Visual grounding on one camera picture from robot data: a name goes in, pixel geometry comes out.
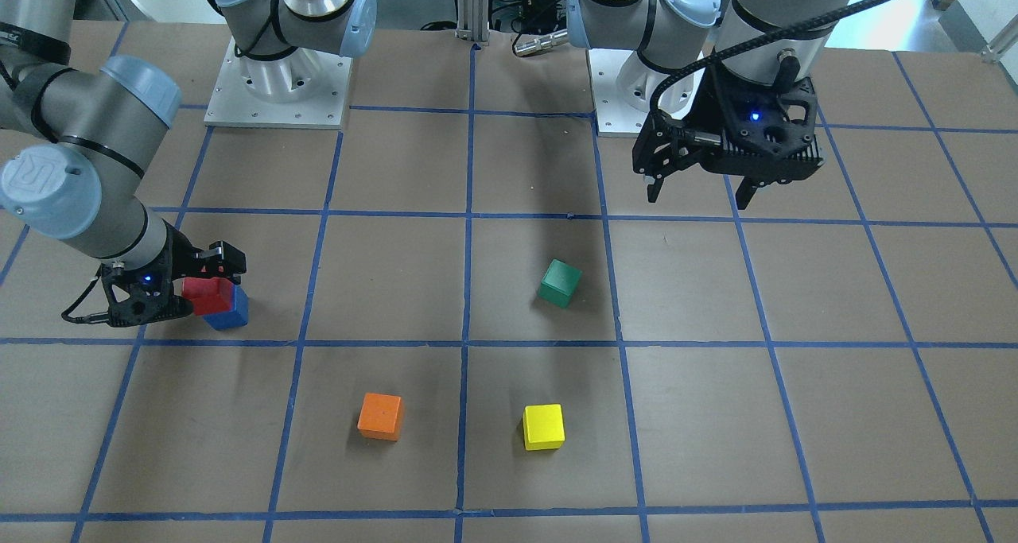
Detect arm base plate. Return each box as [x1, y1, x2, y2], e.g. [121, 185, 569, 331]
[588, 48, 666, 138]
[204, 42, 354, 130]

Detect red wooden block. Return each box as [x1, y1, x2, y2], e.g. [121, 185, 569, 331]
[182, 277, 234, 317]

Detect green wooden block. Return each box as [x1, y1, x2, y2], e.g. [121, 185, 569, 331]
[538, 259, 582, 308]

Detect aluminium frame post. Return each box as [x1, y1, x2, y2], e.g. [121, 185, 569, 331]
[454, 0, 491, 47]

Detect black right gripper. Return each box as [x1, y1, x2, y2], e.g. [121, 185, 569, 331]
[99, 221, 247, 327]

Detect yellow wooden block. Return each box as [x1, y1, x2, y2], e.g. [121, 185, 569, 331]
[523, 403, 565, 452]

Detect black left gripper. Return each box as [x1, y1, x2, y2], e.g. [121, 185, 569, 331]
[646, 65, 825, 211]

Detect orange wooden block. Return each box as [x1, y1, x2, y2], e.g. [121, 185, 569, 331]
[356, 392, 405, 442]

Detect blue wooden block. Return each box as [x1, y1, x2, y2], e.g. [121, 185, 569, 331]
[201, 285, 250, 332]

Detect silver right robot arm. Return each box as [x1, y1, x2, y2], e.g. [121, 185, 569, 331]
[1, 0, 247, 327]

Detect black braided cable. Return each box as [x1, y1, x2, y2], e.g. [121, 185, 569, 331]
[648, 0, 943, 122]

